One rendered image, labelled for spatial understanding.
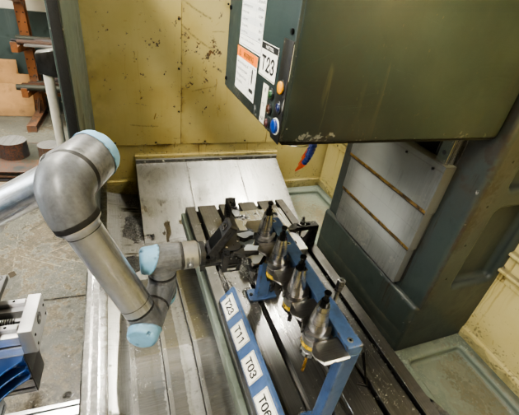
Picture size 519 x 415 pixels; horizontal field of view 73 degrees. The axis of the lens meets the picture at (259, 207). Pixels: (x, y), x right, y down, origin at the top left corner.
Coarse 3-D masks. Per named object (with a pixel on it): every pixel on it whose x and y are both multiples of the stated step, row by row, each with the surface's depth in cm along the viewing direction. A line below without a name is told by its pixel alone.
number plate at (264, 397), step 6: (264, 390) 90; (258, 396) 91; (264, 396) 89; (270, 396) 88; (258, 402) 90; (264, 402) 89; (270, 402) 88; (258, 408) 89; (264, 408) 88; (270, 408) 87; (264, 414) 87; (270, 414) 86; (276, 414) 85
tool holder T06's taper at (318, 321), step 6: (318, 306) 71; (312, 312) 74; (318, 312) 71; (324, 312) 71; (312, 318) 73; (318, 318) 72; (324, 318) 72; (312, 324) 73; (318, 324) 72; (324, 324) 72; (312, 330) 73; (318, 330) 73; (324, 330) 73
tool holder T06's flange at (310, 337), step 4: (308, 316) 77; (304, 320) 76; (304, 324) 75; (304, 328) 76; (328, 328) 75; (304, 332) 76; (308, 332) 74; (328, 332) 74; (308, 336) 73; (312, 336) 73; (316, 336) 73; (320, 336) 73; (324, 336) 73; (328, 336) 74; (308, 340) 74; (312, 340) 74; (316, 340) 73; (320, 340) 73; (324, 340) 73
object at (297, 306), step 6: (306, 300) 82; (312, 300) 82; (294, 306) 80; (300, 306) 80; (306, 306) 81; (312, 306) 81; (294, 312) 79; (300, 312) 79; (306, 312) 79; (300, 318) 78
